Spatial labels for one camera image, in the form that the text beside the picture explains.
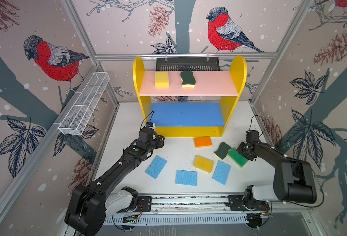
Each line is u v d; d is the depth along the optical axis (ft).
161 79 2.39
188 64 3.14
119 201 1.77
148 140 2.16
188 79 2.43
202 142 3.14
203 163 2.88
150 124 2.45
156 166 2.80
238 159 2.88
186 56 2.95
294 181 1.41
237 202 2.40
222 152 2.96
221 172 2.74
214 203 2.46
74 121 2.37
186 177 2.67
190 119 2.98
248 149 2.24
